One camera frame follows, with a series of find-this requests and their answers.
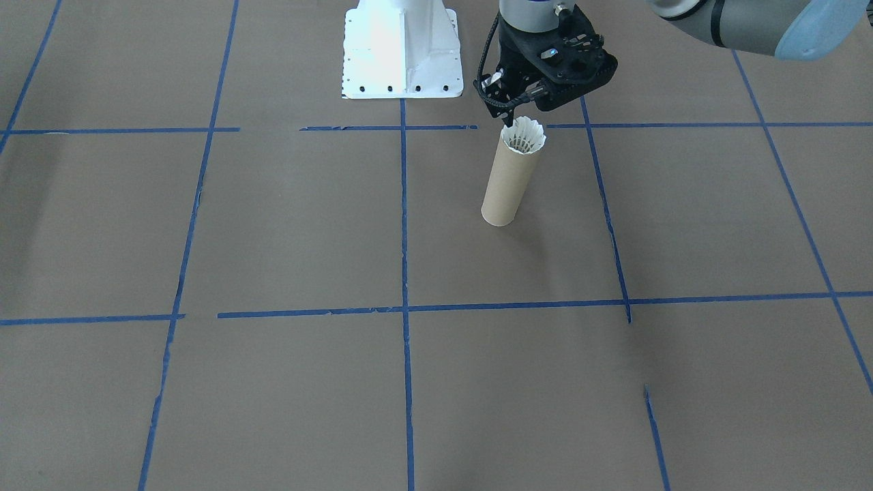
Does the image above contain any black braided camera cable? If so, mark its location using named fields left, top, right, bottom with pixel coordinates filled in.
left=475, top=12, right=541, bottom=110

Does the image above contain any brown cardboard tube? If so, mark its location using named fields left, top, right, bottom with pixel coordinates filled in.
left=481, top=133, right=546, bottom=227

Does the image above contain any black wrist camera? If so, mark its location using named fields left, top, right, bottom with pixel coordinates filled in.
left=531, top=40, right=619, bottom=114

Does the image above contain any white feather shuttlecock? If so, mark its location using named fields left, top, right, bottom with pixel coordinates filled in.
left=500, top=116, right=548, bottom=156

